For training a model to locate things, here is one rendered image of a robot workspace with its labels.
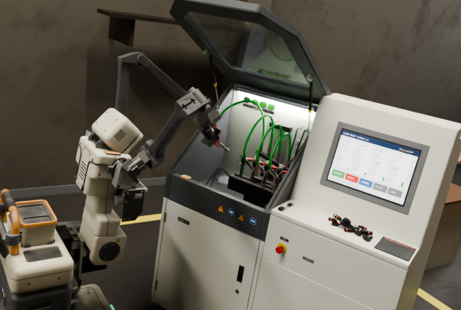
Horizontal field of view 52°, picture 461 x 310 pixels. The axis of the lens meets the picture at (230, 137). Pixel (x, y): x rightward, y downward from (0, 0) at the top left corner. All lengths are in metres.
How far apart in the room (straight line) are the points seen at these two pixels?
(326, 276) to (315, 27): 3.80
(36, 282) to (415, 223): 1.73
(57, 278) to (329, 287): 1.26
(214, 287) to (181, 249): 0.29
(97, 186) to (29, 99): 2.23
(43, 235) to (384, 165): 1.64
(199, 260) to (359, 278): 0.94
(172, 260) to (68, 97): 2.05
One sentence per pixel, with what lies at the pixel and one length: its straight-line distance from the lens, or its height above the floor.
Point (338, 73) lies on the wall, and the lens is 6.17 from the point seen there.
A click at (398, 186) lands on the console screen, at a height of 1.22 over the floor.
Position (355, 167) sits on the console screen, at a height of 1.24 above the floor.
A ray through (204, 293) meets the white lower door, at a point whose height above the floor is 0.32.
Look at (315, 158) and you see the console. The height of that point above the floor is 1.22.
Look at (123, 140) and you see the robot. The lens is 2.19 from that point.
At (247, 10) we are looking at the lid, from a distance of 2.10.
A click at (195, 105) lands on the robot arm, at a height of 1.54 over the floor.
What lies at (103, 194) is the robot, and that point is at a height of 1.02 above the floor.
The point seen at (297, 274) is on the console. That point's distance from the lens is 2.51.
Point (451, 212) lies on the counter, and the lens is 4.50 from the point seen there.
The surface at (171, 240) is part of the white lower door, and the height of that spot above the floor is 0.54.
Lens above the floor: 1.95
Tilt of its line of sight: 16 degrees down
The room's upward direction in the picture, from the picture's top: 9 degrees clockwise
